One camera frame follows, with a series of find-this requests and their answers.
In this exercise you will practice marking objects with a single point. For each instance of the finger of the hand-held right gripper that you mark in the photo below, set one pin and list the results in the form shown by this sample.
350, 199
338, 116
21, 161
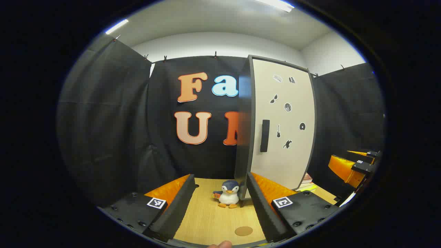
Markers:
344, 168
372, 155

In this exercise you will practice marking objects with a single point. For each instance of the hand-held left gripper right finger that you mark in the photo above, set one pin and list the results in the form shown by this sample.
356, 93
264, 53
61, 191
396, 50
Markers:
262, 210

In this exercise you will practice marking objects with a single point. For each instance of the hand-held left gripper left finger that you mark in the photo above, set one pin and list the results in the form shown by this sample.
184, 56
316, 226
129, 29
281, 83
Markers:
174, 210

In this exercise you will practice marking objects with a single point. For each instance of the round brown coaster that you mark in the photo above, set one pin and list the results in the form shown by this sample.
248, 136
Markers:
244, 231

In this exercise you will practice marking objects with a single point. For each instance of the grey cabinet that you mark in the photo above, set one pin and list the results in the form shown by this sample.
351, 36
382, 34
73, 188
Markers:
244, 137

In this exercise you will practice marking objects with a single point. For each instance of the white sheet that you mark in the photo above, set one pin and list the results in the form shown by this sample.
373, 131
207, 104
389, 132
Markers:
348, 199

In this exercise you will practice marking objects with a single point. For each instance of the penguin plush toy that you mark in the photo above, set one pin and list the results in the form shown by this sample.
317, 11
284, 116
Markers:
229, 196

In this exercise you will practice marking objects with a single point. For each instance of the brown cover book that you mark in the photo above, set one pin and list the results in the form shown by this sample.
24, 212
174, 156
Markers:
306, 178

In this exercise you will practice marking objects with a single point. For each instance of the black backdrop cloth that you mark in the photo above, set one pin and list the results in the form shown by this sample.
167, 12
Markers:
103, 120

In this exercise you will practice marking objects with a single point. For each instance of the row of black cloth clips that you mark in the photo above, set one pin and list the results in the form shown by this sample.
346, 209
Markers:
215, 54

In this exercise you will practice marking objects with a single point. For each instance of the ceiling strip light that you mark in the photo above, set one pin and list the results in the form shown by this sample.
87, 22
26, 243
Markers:
275, 4
117, 26

